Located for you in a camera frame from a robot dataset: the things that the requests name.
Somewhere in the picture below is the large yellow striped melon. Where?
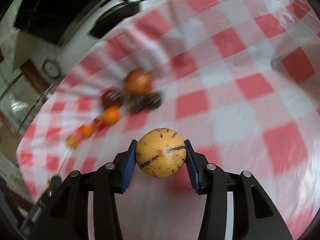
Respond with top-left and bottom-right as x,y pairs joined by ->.
136,128 -> 187,178

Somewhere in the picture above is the small yellow striped melon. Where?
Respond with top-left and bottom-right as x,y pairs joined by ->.
66,134 -> 79,150

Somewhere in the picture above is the small red tomato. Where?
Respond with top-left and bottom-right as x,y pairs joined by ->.
92,117 -> 106,132

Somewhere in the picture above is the small orange mandarin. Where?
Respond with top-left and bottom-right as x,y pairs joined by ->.
103,106 -> 120,125

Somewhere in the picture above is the dark mangosteen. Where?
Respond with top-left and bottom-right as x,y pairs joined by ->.
126,95 -> 146,114
145,92 -> 162,109

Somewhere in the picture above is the dark red apple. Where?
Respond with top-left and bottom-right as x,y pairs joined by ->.
101,88 -> 124,109

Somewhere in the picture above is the large pomegranate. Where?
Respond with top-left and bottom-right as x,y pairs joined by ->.
124,69 -> 152,95

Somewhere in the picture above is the red white checkered tablecloth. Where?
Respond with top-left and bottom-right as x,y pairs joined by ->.
17,0 -> 319,239

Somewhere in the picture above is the black frying pan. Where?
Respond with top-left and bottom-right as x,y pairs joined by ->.
88,0 -> 145,38

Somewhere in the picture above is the black range hood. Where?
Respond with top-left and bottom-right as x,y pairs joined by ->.
14,0 -> 106,46

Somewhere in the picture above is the round wall gauge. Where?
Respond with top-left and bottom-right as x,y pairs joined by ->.
42,58 -> 62,80

